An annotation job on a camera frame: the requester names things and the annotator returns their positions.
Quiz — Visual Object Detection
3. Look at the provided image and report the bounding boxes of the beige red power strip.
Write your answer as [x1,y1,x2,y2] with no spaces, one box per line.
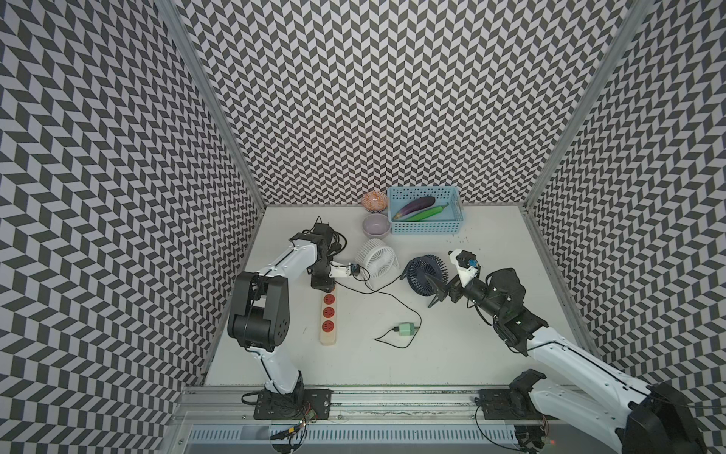
[320,289,338,346]

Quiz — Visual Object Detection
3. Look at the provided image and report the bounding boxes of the green adapter of navy fan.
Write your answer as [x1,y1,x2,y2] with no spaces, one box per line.
[393,323,417,337]

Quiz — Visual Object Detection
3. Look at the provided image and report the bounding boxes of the navy blue desk fan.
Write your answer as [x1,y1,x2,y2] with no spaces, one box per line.
[400,255,448,301]

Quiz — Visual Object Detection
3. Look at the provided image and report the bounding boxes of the green chili pepper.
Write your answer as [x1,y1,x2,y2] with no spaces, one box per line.
[405,204,448,222]

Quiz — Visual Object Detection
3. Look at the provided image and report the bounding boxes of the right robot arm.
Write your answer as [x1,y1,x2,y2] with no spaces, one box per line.
[427,267,707,453]

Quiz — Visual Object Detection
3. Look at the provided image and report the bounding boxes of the lilac ceramic bowl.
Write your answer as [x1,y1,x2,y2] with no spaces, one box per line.
[362,213,391,238]

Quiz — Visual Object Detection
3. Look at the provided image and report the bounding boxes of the purple eggplant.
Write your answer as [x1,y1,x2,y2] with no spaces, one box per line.
[393,196,436,221]

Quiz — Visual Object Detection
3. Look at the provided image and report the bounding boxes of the black white fan cable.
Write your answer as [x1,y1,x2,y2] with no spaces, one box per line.
[334,266,424,330]

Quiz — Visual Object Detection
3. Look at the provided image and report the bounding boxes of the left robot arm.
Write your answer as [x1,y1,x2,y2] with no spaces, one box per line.
[227,221,347,424]

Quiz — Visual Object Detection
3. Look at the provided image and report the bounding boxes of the light blue perforated basket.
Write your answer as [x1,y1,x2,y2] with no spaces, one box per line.
[387,187,464,235]

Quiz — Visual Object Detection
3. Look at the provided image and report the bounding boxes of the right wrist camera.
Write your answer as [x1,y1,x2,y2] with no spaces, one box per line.
[449,249,480,288]

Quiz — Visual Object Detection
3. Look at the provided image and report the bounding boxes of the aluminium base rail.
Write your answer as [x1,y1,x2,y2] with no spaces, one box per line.
[158,385,624,453]

